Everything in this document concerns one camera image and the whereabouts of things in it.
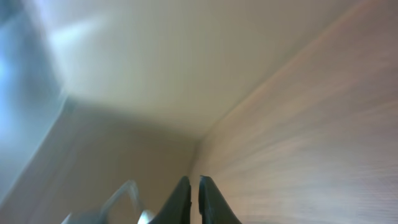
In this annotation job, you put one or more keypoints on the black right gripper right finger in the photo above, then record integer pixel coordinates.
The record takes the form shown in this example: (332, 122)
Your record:
(213, 208)

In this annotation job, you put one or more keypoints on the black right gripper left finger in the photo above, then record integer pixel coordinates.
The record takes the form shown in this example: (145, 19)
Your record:
(176, 209)

